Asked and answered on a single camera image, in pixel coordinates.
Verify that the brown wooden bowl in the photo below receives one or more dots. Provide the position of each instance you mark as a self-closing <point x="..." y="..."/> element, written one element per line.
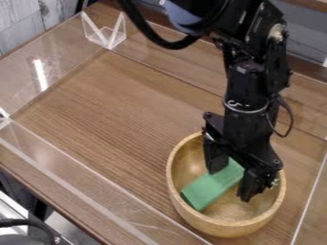
<point x="227" y="217"/>

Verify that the clear acrylic corner bracket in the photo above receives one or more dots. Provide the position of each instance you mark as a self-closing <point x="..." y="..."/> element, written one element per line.
<point x="106" y="37"/>

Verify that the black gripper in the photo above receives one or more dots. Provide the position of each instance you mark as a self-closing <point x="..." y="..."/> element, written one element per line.
<point x="239" y="135"/>

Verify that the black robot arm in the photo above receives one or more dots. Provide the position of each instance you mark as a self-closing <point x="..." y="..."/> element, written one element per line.
<point x="247" y="29"/>

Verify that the green rectangular block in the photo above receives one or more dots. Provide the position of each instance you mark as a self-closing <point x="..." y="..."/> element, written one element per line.
<point x="209" y="186"/>

